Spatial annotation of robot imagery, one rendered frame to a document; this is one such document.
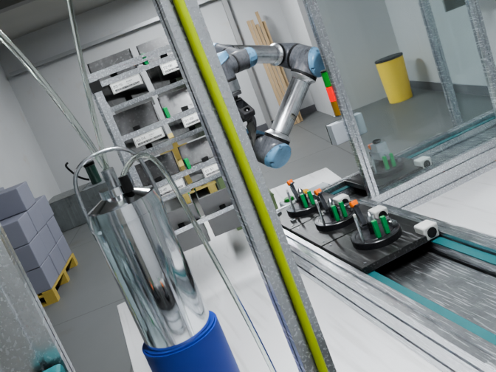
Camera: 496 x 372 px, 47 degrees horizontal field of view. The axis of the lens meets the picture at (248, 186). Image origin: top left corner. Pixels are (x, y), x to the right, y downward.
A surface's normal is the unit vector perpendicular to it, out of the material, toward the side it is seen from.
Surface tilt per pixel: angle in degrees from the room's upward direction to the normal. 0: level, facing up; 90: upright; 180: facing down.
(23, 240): 90
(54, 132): 90
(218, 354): 90
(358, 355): 0
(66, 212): 90
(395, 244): 0
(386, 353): 0
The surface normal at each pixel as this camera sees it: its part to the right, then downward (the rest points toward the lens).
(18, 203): 0.10, 0.22
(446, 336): -0.35, -0.91
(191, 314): 0.65, -0.06
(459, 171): 0.30, 0.13
